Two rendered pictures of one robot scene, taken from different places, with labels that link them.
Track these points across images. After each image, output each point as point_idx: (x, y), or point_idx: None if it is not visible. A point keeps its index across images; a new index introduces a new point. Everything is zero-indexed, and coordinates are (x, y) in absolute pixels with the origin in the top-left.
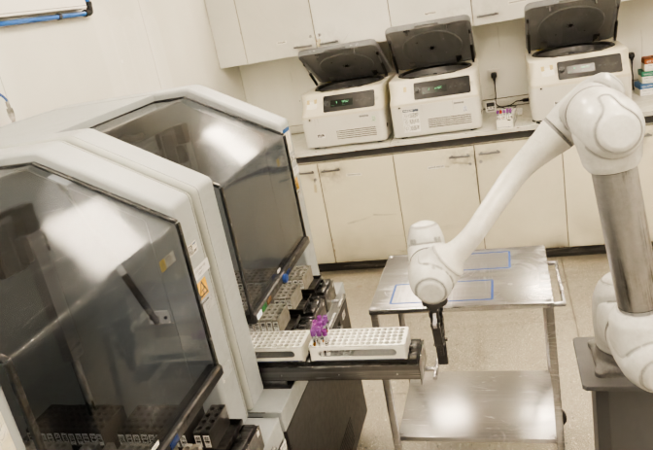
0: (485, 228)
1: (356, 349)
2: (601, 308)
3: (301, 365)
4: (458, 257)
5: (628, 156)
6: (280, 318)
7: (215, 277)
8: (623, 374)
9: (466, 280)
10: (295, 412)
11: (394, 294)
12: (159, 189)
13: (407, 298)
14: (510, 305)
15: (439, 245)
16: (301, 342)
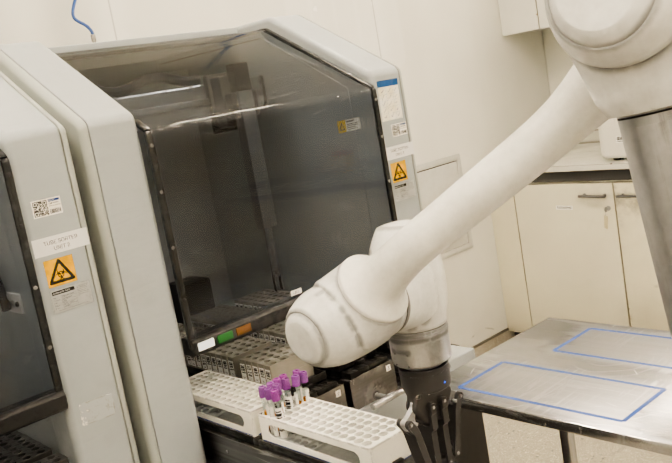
0: (431, 234)
1: (309, 437)
2: None
3: (250, 443)
4: (371, 282)
5: (654, 65)
6: (279, 366)
7: (107, 263)
8: None
9: (619, 380)
10: None
11: (482, 374)
12: (23, 114)
13: (492, 386)
14: (645, 441)
15: (360, 257)
16: (258, 405)
